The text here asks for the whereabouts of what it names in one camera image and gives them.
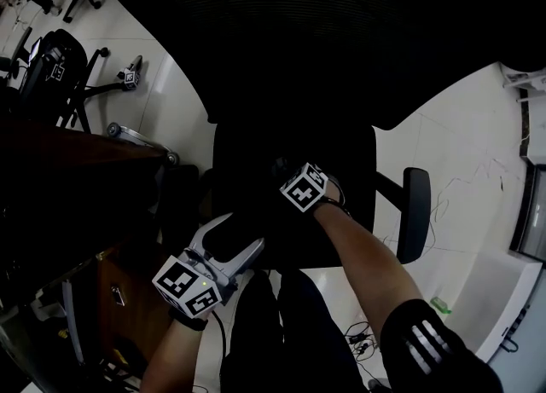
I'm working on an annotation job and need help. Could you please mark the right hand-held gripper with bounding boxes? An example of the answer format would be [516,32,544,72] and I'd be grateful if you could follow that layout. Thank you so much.
[272,157,330,213]

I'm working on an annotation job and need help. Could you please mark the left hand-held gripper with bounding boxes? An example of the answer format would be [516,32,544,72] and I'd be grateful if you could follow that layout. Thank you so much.
[152,211,266,320]

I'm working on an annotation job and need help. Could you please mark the black office chair seat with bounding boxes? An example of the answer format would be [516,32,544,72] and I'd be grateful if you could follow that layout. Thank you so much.
[210,119,377,272]

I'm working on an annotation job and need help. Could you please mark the person's right forearm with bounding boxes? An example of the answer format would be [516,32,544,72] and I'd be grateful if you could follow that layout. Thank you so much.
[313,201,424,341]

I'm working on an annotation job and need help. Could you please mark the person's left forearm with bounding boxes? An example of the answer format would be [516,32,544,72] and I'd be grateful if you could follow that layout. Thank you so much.
[139,317,211,393]

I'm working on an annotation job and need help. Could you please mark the person's right hand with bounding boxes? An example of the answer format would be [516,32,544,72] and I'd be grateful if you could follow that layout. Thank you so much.
[325,175,346,207]

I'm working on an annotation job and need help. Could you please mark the black wristband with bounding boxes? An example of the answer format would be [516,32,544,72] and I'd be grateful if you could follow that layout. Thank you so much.
[167,307,210,332]

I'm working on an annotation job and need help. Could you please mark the brown wooden drawer cabinet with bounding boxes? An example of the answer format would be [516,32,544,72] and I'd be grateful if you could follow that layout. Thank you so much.
[96,244,174,369]

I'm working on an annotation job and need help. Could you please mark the person's black trousers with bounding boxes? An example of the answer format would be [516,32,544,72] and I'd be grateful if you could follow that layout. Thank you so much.
[218,269,373,393]

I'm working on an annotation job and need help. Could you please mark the black chair armrest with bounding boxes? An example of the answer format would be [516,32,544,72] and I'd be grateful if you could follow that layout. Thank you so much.
[375,166,433,265]

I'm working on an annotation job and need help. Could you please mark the silver chair base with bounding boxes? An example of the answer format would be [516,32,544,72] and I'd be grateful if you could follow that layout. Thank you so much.
[106,122,179,167]

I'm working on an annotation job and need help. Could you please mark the dark wooden desk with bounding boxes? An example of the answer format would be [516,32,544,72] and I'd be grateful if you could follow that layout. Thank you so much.
[0,119,168,303]

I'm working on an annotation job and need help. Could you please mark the green plastic bottle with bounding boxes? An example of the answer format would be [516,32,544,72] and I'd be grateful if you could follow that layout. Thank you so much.
[429,296,453,315]

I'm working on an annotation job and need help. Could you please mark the person's black shirt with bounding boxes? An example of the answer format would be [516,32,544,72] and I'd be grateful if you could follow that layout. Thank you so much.
[378,298,505,393]

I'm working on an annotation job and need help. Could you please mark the black swivel chair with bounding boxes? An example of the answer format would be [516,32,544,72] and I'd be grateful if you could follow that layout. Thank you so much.
[16,27,110,135]

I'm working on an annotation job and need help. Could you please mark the white low cabinet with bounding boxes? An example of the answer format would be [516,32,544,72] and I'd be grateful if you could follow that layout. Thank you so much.
[450,249,543,363]

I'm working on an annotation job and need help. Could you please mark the black framed panel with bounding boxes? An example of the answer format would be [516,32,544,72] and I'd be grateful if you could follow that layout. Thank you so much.
[508,159,546,263]

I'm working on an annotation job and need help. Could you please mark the thin white wire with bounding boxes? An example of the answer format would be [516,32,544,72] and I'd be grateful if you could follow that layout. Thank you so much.
[378,159,515,252]

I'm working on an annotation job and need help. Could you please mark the black tangled cables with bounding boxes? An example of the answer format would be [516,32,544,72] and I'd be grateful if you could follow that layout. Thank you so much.
[343,320,381,361]

